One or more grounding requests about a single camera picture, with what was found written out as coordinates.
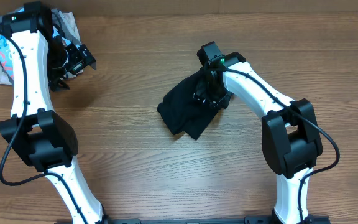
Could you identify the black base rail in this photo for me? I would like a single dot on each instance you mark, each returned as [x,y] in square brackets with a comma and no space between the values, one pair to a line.
[191,221]

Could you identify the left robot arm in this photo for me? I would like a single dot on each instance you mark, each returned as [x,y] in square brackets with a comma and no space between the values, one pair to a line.
[39,136]

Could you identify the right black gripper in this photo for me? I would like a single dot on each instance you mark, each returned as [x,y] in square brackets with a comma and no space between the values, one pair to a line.
[208,99]

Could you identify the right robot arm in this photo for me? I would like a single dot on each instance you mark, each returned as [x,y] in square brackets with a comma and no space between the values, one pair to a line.
[291,141]

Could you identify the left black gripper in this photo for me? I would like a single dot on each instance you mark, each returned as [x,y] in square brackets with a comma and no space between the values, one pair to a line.
[81,58]

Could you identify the black t-shirt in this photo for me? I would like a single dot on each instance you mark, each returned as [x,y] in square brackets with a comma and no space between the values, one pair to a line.
[192,104]

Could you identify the grey folded garment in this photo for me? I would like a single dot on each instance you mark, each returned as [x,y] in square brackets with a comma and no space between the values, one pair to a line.
[65,25]

